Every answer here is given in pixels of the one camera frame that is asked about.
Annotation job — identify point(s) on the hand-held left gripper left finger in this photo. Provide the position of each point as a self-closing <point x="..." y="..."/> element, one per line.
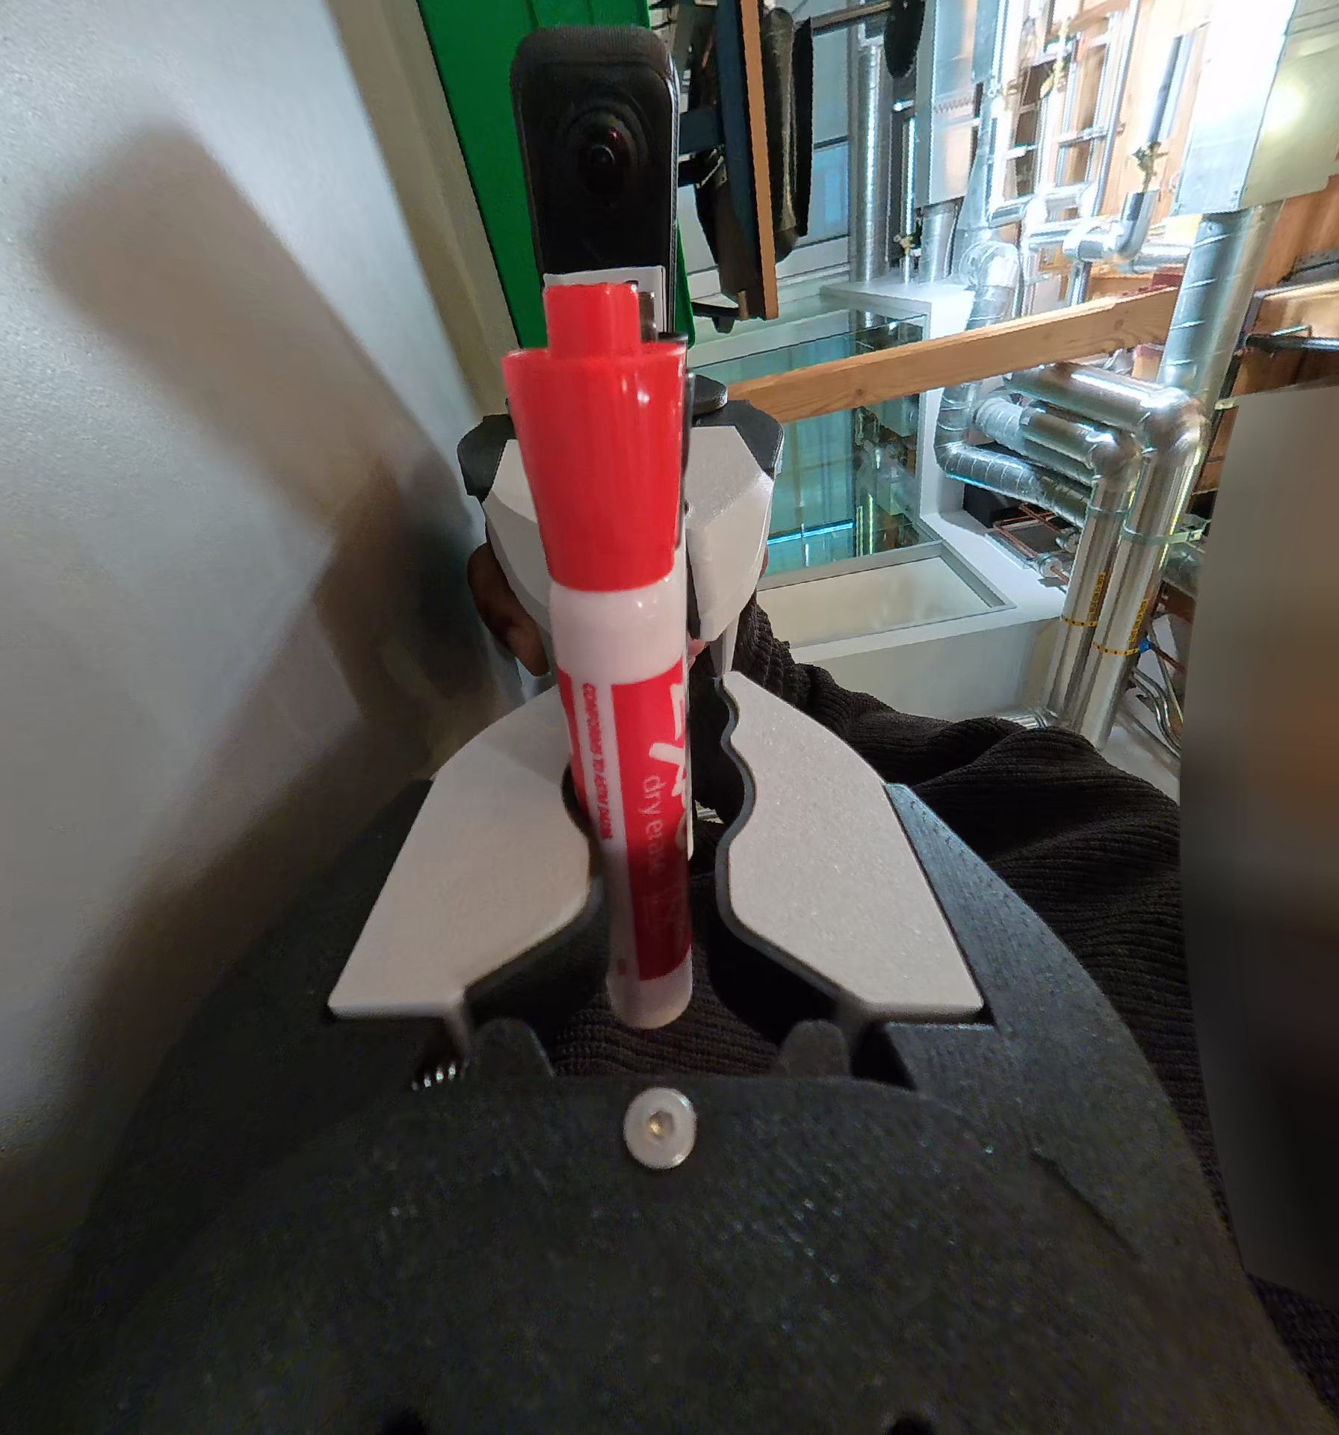
<point x="467" y="887"/>

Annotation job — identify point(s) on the person's right hand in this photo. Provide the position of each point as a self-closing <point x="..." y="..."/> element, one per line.
<point x="507" y="612"/>

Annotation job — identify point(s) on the silver ducts bundle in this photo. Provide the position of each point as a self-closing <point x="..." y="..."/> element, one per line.
<point x="1028" y="449"/>

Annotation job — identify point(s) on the vertical silver duct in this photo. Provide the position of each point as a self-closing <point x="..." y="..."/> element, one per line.
<point x="868" y="169"/>

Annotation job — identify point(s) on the person's black sweater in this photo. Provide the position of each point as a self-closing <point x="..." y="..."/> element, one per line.
<point x="1128" y="953"/>

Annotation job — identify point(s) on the red dry-erase marker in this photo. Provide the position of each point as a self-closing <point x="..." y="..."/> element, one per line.
<point x="602" y="483"/>

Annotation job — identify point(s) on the person's right forearm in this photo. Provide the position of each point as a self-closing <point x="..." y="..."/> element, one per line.
<point x="938" y="763"/>

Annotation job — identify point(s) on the shiny steel pipe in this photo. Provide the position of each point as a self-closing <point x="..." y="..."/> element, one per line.
<point x="1151" y="505"/>

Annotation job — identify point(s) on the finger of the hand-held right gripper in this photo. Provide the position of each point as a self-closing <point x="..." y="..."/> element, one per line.
<point x="727" y="516"/>
<point x="514" y="528"/>

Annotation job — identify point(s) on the wooden handrail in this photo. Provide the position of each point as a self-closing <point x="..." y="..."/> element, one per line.
<point x="961" y="354"/>

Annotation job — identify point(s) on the green plastic bin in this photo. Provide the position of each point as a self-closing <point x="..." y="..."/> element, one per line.
<point x="479" y="134"/>

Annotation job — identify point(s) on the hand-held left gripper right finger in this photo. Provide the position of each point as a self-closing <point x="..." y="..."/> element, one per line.
<point x="848" y="875"/>

